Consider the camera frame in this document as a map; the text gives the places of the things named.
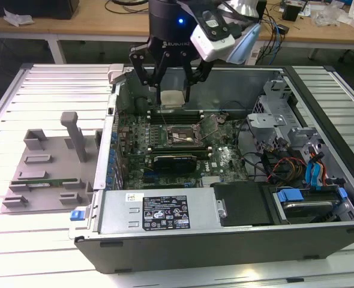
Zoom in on silver CPU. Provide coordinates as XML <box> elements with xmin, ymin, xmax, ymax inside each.
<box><xmin>160</xmin><ymin>89</ymin><xmax>186</xmax><ymax>108</ymax></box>

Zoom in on silver cone shaped object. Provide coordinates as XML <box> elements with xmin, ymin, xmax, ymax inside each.
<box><xmin>224</xmin><ymin>0</ymin><xmax>260</xmax><ymax>18</ymax></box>

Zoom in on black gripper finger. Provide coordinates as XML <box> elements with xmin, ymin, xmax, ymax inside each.
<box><xmin>179</xmin><ymin>52</ymin><xmax>214</xmax><ymax>102</ymax></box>
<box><xmin>128</xmin><ymin>44</ymin><xmax>169</xmax><ymax>105</ymax></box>

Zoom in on hard disk in blue carrier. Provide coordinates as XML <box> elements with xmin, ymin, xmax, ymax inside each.
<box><xmin>272</xmin><ymin>185</ymin><xmax>350</xmax><ymax>225</ymax></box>

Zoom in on green motherboard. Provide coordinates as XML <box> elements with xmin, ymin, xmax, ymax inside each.
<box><xmin>113</xmin><ymin>85</ymin><xmax>251</xmax><ymax>191</ymax></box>

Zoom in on CPU socket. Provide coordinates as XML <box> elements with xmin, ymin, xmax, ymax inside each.
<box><xmin>164</xmin><ymin>123</ymin><xmax>202</xmax><ymax>148</ymax></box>

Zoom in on silver optical drive cage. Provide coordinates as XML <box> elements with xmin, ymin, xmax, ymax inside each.
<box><xmin>256</xmin><ymin>74</ymin><xmax>299</xmax><ymax>121</ymax></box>

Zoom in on grey parts rack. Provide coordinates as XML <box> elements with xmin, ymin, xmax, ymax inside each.
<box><xmin>1</xmin><ymin>111</ymin><xmax>104</xmax><ymax>215</ymax></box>

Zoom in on silver disk bay frame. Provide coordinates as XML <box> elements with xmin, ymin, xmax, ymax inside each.
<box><xmin>287</xmin><ymin>125</ymin><xmax>354</xmax><ymax>224</ymax></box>

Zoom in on pale blue teach pendant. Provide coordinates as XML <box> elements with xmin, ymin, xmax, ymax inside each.
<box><xmin>226</xmin><ymin>23</ymin><xmax>262</xmax><ymax>64</ymax></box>

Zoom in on black plastic shroud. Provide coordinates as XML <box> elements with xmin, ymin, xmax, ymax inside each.
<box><xmin>209</xmin><ymin>181</ymin><xmax>275</xmax><ymax>227</ymax></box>

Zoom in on orange data wire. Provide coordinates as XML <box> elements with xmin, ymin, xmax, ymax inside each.
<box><xmin>320</xmin><ymin>152</ymin><xmax>330</xmax><ymax>187</ymax></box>

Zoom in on black cube device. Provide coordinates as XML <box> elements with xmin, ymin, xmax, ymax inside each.
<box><xmin>281</xmin><ymin>0</ymin><xmax>308</xmax><ymax>22</ymax></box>

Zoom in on thick black cable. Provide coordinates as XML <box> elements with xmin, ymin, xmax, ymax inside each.
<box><xmin>238</xmin><ymin>128</ymin><xmax>271</xmax><ymax>182</ymax></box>

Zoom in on green RAM stick white label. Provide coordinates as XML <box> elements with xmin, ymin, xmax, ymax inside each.
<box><xmin>11</xmin><ymin>178</ymin><xmax>78</xmax><ymax>188</ymax></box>

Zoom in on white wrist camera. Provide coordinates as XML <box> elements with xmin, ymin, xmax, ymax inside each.
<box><xmin>190</xmin><ymin>10</ymin><xmax>236</xmax><ymax>62</ymax></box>

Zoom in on grey case handle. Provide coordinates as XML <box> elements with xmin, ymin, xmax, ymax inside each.
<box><xmin>107</xmin><ymin>64</ymin><xmax>127</xmax><ymax>85</ymax></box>

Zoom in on white crumpled plastic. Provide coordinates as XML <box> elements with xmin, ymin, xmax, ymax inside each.
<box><xmin>2</xmin><ymin>7</ymin><xmax>35</xmax><ymax>28</ymax></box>

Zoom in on installed RAM stick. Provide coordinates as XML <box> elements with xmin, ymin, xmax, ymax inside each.
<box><xmin>151</xmin><ymin>146</ymin><xmax>209</xmax><ymax>159</ymax></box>

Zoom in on wooden desk white frame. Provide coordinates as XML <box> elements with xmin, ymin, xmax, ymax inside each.
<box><xmin>0</xmin><ymin>0</ymin><xmax>354</xmax><ymax>65</ymax></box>

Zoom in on black graphics card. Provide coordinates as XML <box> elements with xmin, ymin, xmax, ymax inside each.
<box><xmin>151</xmin><ymin>154</ymin><xmax>199</xmax><ymax>175</ymax></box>

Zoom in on open black PC case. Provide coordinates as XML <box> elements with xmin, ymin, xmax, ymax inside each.
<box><xmin>68</xmin><ymin>64</ymin><xmax>354</xmax><ymax>275</ymax></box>

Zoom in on metal socket cover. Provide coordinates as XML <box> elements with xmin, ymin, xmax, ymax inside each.
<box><xmin>194</xmin><ymin>115</ymin><xmax>221</xmax><ymax>143</ymax></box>

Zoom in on yellow and black wire bundle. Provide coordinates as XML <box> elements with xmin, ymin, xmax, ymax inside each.
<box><xmin>263</xmin><ymin>149</ymin><xmax>307</xmax><ymax>182</ymax></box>

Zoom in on silver power supply unit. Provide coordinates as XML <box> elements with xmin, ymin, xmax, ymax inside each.
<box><xmin>98</xmin><ymin>187</ymin><xmax>223</xmax><ymax>238</ymax></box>

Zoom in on black RAM slot bank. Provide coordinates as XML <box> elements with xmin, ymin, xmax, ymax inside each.
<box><xmin>146</xmin><ymin>109</ymin><xmax>203</xmax><ymax>124</ymax></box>
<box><xmin>148</xmin><ymin>143</ymin><xmax>211</xmax><ymax>160</ymax></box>

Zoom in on blue data wire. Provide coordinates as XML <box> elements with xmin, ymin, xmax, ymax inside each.
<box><xmin>304</xmin><ymin>160</ymin><xmax>325</xmax><ymax>192</ymax></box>

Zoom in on clear plastic bags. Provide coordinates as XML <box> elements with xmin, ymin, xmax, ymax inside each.
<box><xmin>311</xmin><ymin>2</ymin><xmax>352</xmax><ymax>26</ymax></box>

